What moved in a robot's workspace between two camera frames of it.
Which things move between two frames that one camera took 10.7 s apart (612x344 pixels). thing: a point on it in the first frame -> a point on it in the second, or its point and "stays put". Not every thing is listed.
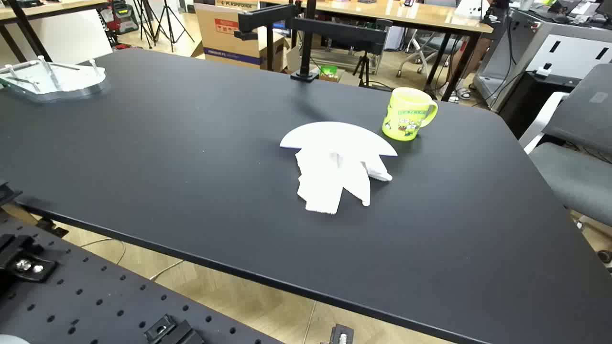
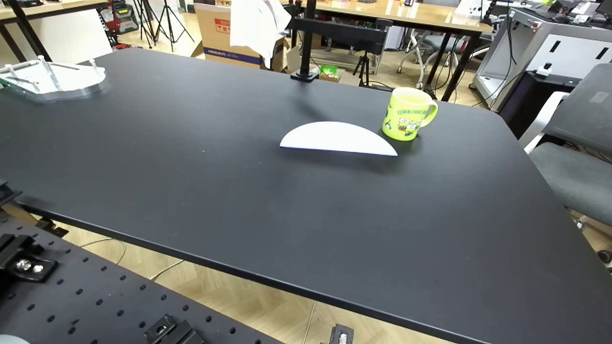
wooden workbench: [445, 19] stays put
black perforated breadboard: [57, 290] stays put
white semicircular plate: [336, 137] stays put
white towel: [325, 175] -> [256, 26]
